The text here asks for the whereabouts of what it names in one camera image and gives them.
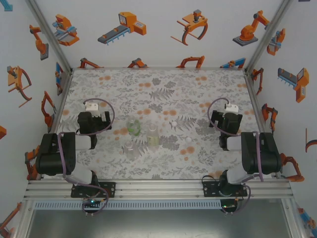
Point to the thin aluminium cross rail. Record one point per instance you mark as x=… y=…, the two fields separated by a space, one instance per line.
x=158 y=68

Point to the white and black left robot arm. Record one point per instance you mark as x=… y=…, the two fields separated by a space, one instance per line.
x=47 y=153

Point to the wide aluminium base rail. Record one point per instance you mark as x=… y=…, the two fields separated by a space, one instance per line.
x=158 y=188

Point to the grey metal panel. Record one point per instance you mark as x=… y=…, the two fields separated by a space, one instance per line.
x=158 y=223

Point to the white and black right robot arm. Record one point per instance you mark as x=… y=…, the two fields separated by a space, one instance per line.
x=270 y=153

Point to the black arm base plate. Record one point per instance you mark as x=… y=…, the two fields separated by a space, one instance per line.
x=110 y=186
x=210 y=188

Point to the aluminium side rail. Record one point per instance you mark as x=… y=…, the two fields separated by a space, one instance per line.
x=59 y=109
x=258 y=109

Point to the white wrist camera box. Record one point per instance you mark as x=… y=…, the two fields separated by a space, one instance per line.
x=231 y=108
x=91 y=107

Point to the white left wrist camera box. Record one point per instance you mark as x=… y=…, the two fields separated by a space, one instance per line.
x=91 y=107

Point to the green label plastic bottle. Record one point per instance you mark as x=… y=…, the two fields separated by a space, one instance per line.
x=133 y=126

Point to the aluminium frame post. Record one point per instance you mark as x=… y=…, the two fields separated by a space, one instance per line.
x=268 y=34
x=49 y=34

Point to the white bottle cap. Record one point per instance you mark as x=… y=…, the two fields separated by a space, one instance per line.
x=174 y=123
x=188 y=140

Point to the yellow label plastic bottle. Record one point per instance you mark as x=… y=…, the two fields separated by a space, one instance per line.
x=152 y=138

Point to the clear unlabelled plastic bottle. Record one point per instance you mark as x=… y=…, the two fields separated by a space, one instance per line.
x=131 y=151

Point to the small circuit board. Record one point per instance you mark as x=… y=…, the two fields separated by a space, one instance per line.
x=227 y=205
x=91 y=202

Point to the aluminium frame leg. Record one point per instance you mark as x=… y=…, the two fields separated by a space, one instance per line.
x=293 y=218
x=24 y=218

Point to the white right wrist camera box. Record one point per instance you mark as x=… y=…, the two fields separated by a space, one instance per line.
x=231 y=108

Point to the floral patterned table cover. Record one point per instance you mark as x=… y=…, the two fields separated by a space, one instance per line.
x=111 y=86

